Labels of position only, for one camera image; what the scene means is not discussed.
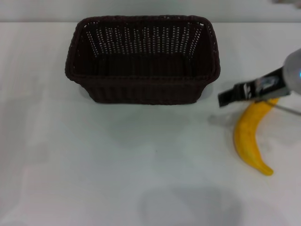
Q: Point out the yellow banana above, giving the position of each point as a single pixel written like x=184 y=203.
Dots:
x=248 y=136

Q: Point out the dark brown woven basket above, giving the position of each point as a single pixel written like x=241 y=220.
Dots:
x=145 y=87

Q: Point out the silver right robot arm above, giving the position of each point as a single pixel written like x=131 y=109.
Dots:
x=294 y=70

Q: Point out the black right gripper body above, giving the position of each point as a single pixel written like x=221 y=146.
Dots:
x=265 y=85

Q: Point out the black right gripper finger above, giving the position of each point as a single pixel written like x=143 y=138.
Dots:
x=231 y=96

